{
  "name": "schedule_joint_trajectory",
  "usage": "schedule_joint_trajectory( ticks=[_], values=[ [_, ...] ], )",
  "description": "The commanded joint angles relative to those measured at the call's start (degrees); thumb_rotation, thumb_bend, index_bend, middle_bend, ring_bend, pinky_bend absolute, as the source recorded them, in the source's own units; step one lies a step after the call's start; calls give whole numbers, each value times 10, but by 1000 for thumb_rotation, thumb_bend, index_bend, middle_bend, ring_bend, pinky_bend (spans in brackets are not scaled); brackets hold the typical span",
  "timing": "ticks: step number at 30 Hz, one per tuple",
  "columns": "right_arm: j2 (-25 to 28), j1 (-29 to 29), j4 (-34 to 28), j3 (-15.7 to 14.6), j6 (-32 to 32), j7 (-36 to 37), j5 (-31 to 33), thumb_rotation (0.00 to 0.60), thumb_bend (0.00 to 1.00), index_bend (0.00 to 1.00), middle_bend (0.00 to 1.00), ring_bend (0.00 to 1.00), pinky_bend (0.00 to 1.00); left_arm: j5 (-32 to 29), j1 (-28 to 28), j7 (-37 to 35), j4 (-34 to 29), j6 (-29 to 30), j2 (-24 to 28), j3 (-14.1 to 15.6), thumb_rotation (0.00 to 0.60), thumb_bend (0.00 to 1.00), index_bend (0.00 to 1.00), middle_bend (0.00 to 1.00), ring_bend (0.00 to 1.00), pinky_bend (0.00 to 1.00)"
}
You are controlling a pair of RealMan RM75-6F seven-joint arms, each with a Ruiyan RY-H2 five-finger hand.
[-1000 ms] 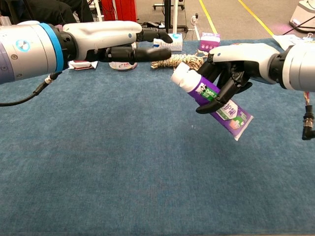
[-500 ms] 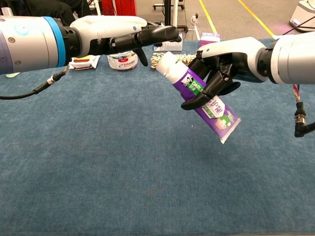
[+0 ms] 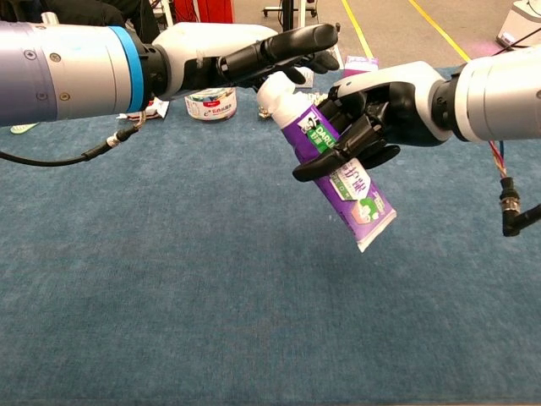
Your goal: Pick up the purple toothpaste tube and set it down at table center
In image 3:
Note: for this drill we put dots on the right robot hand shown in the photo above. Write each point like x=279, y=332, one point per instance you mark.
x=401, y=105

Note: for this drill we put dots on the purple toothpaste tube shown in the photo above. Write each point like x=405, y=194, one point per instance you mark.
x=296, y=118

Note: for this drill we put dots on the mint green brush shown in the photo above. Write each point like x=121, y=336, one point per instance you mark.
x=23, y=128

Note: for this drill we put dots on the small purple box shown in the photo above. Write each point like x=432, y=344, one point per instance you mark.
x=361, y=65

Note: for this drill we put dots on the black tripod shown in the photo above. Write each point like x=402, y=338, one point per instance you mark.
x=288, y=12

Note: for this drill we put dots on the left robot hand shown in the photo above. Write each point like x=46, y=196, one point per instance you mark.
x=190, y=55

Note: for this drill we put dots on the white machine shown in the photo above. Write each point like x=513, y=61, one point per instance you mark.
x=517, y=25

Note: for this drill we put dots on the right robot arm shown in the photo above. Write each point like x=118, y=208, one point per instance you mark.
x=498, y=93

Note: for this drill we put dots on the blue table mat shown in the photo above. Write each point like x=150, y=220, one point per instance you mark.
x=169, y=275

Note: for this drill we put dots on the red cabinet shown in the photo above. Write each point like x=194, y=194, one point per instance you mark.
x=203, y=10

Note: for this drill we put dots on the white post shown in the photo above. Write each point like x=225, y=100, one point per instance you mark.
x=301, y=12

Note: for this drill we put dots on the person in black trousers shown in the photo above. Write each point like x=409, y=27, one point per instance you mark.
x=97, y=10

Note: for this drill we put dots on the clear tub of clips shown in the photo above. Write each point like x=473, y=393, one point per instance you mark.
x=211, y=108

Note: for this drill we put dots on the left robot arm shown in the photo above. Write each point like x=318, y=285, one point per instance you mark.
x=63, y=72

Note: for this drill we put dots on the black wheeled frame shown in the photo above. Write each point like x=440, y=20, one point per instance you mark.
x=270, y=12

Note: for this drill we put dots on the white snack packet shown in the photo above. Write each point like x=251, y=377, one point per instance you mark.
x=158, y=109

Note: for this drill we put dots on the white and blue box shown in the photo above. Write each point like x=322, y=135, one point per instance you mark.
x=305, y=78

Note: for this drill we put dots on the white table leg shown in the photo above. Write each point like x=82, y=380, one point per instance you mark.
x=167, y=10

